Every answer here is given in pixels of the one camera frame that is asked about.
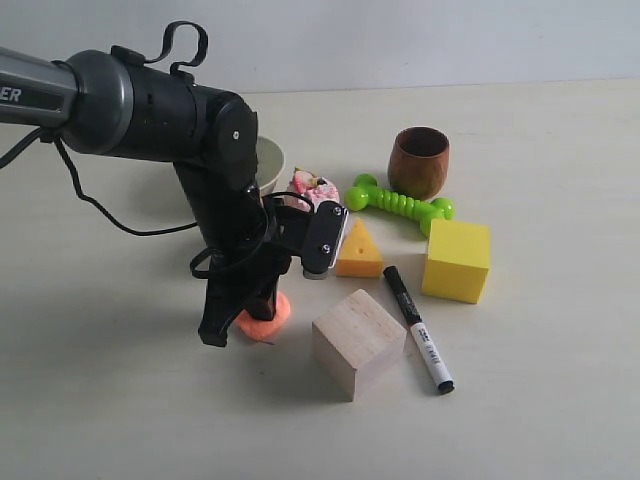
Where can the pink round peach-like object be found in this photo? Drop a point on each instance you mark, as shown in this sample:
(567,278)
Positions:
(261,330)

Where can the yellow cheese wedge toy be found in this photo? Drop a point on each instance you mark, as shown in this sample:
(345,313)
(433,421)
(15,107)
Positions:
(359,255)

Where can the black and white marker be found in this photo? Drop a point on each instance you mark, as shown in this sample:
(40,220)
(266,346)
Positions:
(438,371)

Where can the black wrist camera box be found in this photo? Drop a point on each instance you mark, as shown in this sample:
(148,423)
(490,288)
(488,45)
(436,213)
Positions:
(323,240)

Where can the yellow foam cube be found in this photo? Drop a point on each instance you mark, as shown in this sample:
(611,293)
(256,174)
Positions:
(457,261)

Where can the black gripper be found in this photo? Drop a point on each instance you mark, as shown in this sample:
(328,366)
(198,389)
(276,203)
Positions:
(249,244)

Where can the brown wooden cup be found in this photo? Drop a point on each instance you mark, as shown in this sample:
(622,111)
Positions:
(419,161)

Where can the green bone-shaped toy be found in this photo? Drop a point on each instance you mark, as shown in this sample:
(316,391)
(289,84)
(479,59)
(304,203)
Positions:
(365,192)

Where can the white ceramic bowl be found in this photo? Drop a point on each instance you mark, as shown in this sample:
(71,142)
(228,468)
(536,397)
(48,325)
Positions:
(271,164)

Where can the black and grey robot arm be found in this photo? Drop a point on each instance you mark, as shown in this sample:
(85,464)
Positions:
(115,104)

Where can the pink toy cake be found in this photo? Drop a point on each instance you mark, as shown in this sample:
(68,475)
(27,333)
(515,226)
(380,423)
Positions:
(315,188)

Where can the light wooden cube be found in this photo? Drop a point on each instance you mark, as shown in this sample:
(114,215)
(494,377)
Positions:
(357,341)

